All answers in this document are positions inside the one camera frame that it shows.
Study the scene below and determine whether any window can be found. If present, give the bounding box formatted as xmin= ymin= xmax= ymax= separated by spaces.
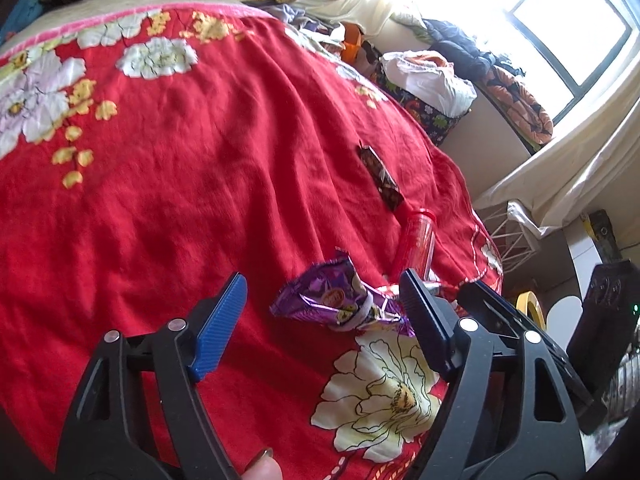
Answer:
xmin=505 ymin=0 xmax=631 ymax=88

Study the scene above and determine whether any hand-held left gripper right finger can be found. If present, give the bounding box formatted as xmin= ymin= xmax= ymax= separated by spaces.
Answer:
xmin=399 ymin=267 xmax=588 ymax=480

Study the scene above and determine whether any white curved furniture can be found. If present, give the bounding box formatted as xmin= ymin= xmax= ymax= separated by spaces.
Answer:
xmin=547 ymin=220 xmax=601 ymax=343

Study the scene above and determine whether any person's left hand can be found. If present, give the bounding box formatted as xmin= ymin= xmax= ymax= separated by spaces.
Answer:
xmin=242 ymin=447 xmax=283 ymax=480

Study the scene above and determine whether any blue cloth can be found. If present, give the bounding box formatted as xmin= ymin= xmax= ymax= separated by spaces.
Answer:
xmin=0 ymin=0 xmax=51 ymax=43

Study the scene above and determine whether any red cylindrical canister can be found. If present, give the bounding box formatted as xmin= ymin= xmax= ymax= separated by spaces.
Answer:
xmin=390 ymin=207 xmax=437 ymax=282

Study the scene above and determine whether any dark device with yellow part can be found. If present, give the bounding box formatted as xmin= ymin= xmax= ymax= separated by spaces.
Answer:
xmin=587 ymin=210 xmax=622 ymax=266

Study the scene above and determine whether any dark jacket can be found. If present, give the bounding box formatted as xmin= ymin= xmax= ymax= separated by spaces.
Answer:
xmin=422 ymin=17 xmax=511 ymax=78

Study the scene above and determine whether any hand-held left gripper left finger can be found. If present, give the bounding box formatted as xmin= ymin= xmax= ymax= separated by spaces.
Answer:
xmin=55 ymin=271 xmax=249 ymax=480

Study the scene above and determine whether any yellow ring object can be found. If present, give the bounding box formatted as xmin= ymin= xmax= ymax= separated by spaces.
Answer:
xmin=515 ymin=290 xmax=547 ymax=330

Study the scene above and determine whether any white wire basket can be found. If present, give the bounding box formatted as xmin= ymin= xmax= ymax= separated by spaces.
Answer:
xmin=482 ymin=201 xmax=543 ymax=267

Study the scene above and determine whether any white plastic bag of clothes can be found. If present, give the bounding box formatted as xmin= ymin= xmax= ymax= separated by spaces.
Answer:
xmin=380 ymin=51 xmax=478 ymax=116

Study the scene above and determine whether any purple snack wrapper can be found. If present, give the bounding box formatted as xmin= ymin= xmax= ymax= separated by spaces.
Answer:
xmin=270 ymin=249 xmax=416 ymax=338

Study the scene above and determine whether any cream curtain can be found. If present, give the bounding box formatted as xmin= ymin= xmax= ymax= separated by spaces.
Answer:
xmin=475 ymin=90 xmax=640 ymax=233

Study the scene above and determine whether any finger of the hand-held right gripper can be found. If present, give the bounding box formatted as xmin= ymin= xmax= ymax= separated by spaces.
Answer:
xmin=457 ymin=280 xmax=608 ymax=436

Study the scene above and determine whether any orange box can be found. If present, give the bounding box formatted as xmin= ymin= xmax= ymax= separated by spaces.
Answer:
xmin=340 ymin=25 xmax=364 ymax=63

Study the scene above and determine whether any red floral blanket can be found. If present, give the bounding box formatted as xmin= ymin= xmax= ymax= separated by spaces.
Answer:
xmin=0 ymin=2 xmax=503 ymax=480

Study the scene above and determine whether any beige bed sheet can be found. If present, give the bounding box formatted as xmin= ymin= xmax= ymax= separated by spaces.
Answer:
xmin=0 ymin=0 xmax=281 ymax=56

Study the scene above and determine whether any dark brown bar wrapper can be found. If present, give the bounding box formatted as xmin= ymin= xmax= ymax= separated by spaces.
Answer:
xmin=356 ymin=142 xmax=405 ymax=211

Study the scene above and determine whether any floral storage box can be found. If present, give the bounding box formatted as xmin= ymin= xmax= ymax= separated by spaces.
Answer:
xmin=372 ymin=67 xmax=466 ymax=147

